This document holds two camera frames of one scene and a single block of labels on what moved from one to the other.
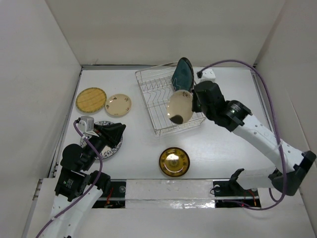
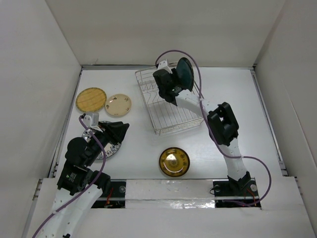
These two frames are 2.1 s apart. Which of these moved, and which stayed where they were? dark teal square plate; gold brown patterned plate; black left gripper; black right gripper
Moved: black right gripper
Stayed: black left gripper; gold brown patterned plate; dark teal square plate
